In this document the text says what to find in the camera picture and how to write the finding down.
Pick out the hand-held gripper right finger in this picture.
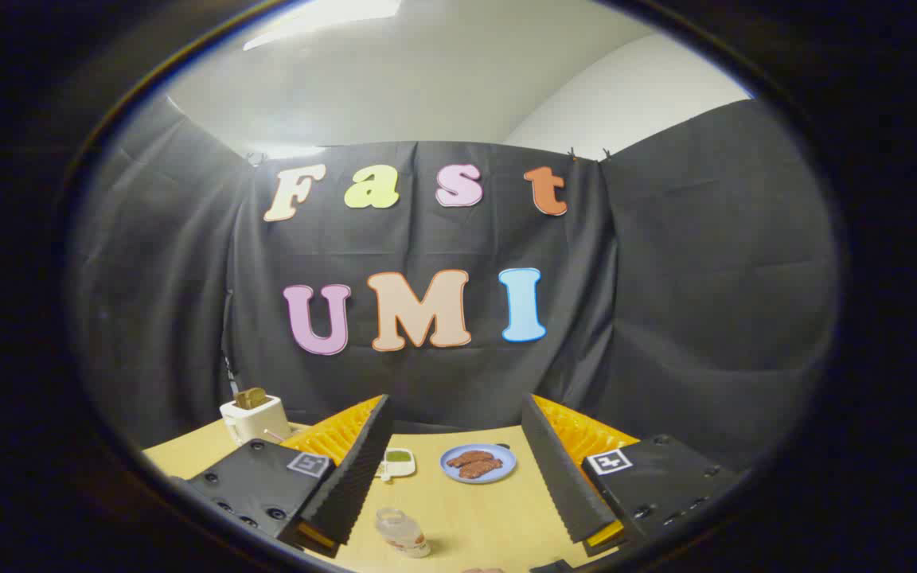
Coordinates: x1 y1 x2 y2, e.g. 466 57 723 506
521 392 748 558

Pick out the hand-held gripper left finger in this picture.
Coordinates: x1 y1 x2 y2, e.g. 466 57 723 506
168 394 396 559

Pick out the white cup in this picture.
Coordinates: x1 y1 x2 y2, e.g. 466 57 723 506
377 448 418 481

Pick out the clear plastic juice bottle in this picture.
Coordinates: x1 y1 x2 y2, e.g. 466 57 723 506
375 508 432 559

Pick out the blue plate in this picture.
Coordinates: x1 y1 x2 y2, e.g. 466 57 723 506
440 443 517 485

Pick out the wooden table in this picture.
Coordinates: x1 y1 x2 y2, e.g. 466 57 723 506
142 419 644 573

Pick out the white toaster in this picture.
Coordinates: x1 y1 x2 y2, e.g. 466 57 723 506
220 394 293 446

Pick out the black backdrop cloth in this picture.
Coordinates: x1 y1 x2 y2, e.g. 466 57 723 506
68 95 838 472

